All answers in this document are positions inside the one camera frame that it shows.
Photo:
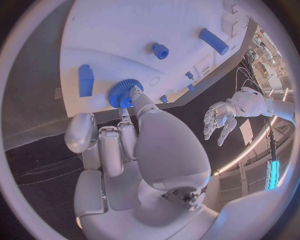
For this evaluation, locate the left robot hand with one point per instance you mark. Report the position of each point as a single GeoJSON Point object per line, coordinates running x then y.
{"type": "Point", "coordinates": [220, 120]}

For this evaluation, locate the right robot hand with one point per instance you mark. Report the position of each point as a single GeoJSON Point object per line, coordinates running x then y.
{"type": "Point", "coordinates": [168, 150]}

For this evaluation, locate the blue gear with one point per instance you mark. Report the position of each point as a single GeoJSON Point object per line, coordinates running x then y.
{"type": "Point", "coordinates": [122, 94]}

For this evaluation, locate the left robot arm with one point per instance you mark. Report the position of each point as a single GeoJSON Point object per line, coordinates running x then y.
{"type": "Point", "coordinates": [260, 105]}

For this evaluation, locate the white task board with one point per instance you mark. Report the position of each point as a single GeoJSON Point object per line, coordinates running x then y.
{"type": "Point", "coordinates": [140, 46]}

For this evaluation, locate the white paper sheet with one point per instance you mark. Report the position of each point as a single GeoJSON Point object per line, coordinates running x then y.
{"type": "Point", "coordinates": [246, 132]}

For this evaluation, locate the blue peg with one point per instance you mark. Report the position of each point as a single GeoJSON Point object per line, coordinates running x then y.
{"type": "Point", "coordinates": [163, 98]}
{"type": "Point", "coordinates": [189, 75]}
{"type": "Point", "coordinates": [191, 87]}

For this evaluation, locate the workshop desk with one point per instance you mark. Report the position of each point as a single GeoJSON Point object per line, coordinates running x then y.
{"type": "Point", "coordinates": [264, 61]}

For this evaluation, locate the glowing light bar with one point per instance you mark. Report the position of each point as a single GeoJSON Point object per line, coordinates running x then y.
{"type": "Point", "coordinates": [272, 173]}

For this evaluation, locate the blue long cylinder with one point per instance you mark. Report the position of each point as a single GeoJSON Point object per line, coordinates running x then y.
{"type": "Point", "coordinates": [213, 41]}

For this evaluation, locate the blue short cylinder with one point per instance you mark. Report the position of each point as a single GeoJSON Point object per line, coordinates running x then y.
{"type": "Point", "coordinates": [161, 50]}

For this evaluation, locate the blue block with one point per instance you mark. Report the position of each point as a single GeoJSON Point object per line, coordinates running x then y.
{"type": "Point", "coordinates": [85, 81]}

